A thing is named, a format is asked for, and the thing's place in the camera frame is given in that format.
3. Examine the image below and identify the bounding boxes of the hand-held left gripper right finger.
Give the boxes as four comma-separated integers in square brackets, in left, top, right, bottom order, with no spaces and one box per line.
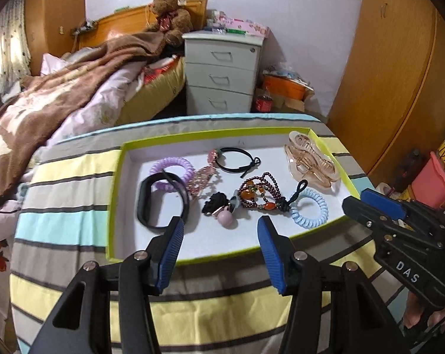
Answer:
[257,214,411,354]

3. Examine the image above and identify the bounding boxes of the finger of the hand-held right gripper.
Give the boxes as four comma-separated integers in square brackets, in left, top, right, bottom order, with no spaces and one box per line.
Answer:
[341,195,393,245]
[360,188,407,221]

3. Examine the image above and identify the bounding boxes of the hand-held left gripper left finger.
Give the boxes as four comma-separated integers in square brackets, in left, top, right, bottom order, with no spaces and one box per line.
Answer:
[21,216,186,354]

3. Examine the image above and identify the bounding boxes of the green cardboard tray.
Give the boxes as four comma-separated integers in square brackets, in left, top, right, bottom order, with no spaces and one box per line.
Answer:
[105,127,361,264]

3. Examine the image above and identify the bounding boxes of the blue spiral hair tie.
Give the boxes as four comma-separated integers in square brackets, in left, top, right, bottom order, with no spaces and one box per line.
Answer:
[289,188,329,228]

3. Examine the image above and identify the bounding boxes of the black wide headband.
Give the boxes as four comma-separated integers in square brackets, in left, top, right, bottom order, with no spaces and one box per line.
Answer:
[136,173,190,229]

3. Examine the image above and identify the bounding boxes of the pink ball hair tie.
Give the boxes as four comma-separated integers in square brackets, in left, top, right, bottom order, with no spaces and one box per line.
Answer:
[201,191,241,228]

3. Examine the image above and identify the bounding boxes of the dark bead bracelet orange stones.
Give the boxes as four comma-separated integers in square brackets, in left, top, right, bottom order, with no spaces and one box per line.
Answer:
[238,171,287,212]

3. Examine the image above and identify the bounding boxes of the black hair tie teal bead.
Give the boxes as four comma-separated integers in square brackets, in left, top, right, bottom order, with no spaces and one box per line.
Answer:
[208,147,262,175]

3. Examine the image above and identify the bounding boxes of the person's right hand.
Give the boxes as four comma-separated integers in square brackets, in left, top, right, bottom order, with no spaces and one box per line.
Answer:
[401,291,445,340]

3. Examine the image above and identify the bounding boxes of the pink plastic bucket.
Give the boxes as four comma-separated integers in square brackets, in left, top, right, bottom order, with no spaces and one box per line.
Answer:
[410,151,445,211]

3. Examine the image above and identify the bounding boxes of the clear hair claw clip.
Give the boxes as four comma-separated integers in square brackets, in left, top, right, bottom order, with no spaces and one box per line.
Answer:
[283,130,337,189]

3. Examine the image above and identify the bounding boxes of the large wooden wardrobe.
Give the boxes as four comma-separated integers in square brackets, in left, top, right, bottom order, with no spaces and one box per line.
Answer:
[326,0,445,192]

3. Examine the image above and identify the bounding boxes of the red drink can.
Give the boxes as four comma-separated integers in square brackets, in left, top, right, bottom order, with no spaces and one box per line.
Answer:
[255,86,275,113]

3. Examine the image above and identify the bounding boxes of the orange basin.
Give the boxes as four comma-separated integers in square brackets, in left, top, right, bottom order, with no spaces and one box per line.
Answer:
[262,70,313,101]

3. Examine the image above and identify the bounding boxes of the grey nightstand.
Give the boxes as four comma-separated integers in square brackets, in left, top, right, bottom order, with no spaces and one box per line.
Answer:
[182,31,263,116]

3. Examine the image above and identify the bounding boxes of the brown blanket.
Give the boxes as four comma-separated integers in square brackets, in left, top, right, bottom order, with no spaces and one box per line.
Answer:
[0,29,175,207]

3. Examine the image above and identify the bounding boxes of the pink floral box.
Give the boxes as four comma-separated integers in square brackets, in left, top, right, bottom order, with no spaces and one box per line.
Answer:
[226,18,271,38]

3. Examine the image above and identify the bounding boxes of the wooden headboard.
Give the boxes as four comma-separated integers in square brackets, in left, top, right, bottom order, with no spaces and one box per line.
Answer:
[76,0,208,50]

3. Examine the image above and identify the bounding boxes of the clear glass container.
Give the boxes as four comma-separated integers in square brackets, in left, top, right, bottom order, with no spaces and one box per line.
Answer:
[208,9,226,30]

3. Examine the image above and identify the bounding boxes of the brown teddy bear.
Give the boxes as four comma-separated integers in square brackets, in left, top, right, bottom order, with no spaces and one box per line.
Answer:
[146,0,194,47]

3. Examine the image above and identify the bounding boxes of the spotted curtain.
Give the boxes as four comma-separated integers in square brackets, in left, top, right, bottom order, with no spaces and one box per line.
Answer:
[0,0,33,93]

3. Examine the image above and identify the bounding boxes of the wooden cabinet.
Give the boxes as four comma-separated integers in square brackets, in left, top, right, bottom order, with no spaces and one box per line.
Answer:
[23,0,88,76]

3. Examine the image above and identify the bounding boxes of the purple spiral hair tie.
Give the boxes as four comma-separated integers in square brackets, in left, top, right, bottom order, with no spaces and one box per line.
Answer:
[149,157,194,192]

